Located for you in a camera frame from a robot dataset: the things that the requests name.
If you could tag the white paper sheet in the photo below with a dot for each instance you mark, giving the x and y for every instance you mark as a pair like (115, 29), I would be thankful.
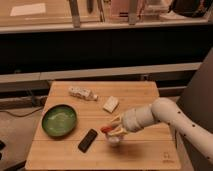
(37, 8)

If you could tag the white rectangular block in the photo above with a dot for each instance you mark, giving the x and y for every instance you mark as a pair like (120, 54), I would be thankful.
(111, 104)

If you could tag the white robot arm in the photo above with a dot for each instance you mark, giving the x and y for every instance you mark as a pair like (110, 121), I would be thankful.
(166, 111)

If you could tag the black rectangular remote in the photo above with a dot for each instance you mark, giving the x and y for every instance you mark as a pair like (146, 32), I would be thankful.
(87, 140)

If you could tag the green bowl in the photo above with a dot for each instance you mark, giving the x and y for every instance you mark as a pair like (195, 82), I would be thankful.
(59, 120)

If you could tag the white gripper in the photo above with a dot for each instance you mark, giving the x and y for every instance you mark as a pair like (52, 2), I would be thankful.
(133, 120)

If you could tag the white ceramic cup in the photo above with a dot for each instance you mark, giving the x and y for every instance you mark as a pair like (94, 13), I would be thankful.
(113, 140)

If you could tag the red orange pepper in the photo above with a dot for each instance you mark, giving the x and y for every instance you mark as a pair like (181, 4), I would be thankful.
(106, 129)

